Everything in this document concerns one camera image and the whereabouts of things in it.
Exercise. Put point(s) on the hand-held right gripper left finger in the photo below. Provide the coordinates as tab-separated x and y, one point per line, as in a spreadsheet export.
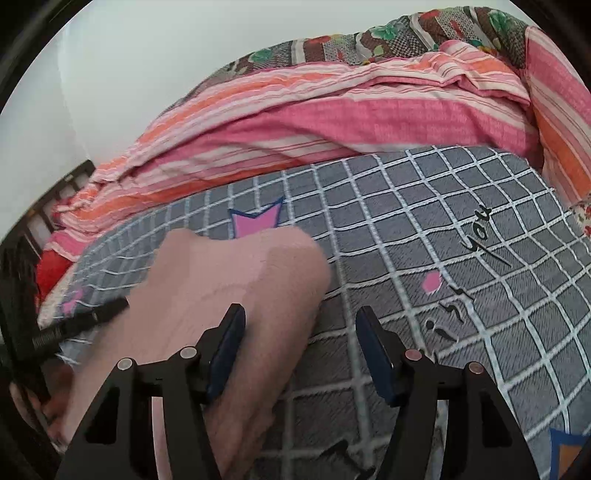
228	350

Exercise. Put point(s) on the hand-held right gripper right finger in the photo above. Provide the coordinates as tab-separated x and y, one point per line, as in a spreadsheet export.
376	355

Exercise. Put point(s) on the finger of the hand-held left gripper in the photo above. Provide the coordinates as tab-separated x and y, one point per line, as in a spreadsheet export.
87	318

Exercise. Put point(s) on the light pink garment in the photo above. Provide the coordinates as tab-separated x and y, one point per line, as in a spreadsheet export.
207	286

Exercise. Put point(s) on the person's left hand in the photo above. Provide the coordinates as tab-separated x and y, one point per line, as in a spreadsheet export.
32	406

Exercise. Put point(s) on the red cloth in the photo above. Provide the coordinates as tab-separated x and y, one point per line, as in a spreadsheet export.
53	277

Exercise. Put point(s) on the dark wooden headboard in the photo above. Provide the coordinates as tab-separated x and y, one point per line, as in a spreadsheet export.
41	207

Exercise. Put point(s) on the grey checked bedsheet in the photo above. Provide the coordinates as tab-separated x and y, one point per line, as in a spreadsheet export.
392	221

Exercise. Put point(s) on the pink striped blanket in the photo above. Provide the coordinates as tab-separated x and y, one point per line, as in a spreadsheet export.
300	120

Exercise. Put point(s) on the white floral sheet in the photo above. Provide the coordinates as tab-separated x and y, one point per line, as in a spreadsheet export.
582	217

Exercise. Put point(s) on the brown floral quilt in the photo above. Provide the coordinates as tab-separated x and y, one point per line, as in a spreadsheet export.
397	41

